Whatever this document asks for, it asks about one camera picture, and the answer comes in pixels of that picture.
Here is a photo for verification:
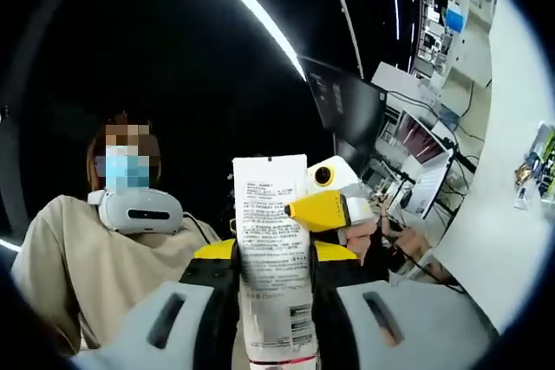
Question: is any person's left hand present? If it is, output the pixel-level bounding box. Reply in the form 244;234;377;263
345;217;382;265

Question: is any tall white skincare tube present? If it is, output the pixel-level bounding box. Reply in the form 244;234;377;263
232;153;321;366

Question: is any black monitor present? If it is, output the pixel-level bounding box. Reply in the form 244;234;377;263
297;55;389;167

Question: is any white laptop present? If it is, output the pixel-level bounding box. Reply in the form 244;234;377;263
389;108;456;220

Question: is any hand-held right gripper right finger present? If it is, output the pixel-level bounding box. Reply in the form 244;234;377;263
308;239;500;370

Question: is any white VR headset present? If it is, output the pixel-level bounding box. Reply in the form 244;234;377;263
88;189;184;236

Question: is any blue plastic box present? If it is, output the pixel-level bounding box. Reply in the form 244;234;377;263
445;7;466;34

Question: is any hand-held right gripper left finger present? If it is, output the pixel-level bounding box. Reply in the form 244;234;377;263
71;238;242;370

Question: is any ceiling light strip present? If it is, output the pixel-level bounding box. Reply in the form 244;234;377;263
189;0;309;81

